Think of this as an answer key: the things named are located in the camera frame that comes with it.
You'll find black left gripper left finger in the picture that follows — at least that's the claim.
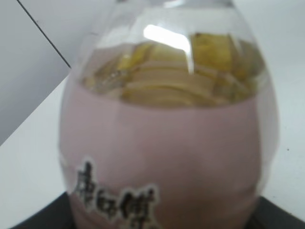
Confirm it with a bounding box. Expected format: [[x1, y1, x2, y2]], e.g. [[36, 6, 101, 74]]
[[14, 193, 76, 229]]

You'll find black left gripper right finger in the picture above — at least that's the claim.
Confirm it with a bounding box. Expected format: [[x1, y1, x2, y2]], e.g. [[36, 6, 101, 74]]
[[250, 197, 305, 229]]

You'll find pink label tea bottle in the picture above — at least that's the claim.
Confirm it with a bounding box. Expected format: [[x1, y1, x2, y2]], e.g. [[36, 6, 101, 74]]
[[59, 0, 279, 229]]

